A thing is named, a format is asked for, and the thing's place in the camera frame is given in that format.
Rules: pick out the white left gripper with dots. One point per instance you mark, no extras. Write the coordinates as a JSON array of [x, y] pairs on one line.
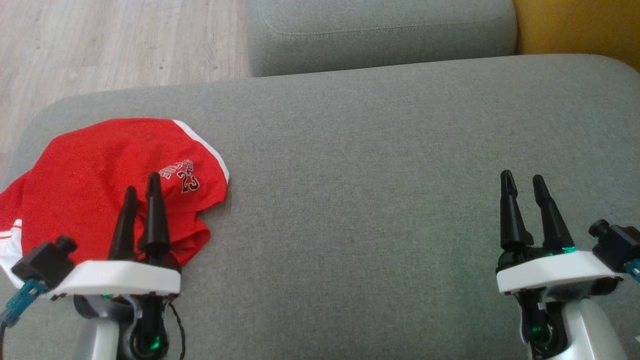
[[125, 280]]

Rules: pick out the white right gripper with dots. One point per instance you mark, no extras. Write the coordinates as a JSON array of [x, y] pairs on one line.
[[550, 270]]

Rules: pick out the red Bulls 23 shorts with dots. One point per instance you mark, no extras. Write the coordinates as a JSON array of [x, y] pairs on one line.
[[100, 160]]

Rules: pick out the red white-sleeved Bulls jersey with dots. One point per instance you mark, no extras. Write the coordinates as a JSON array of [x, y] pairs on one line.
[[7, 255]]

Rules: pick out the yellow cushion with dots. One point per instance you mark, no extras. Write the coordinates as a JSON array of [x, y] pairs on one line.
[[575, 25]]

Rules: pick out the grey sofa cushion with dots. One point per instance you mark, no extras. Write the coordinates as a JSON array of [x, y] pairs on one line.
[[380, 35]]

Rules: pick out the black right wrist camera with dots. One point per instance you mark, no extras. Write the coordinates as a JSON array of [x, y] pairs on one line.
[[617, 245]]

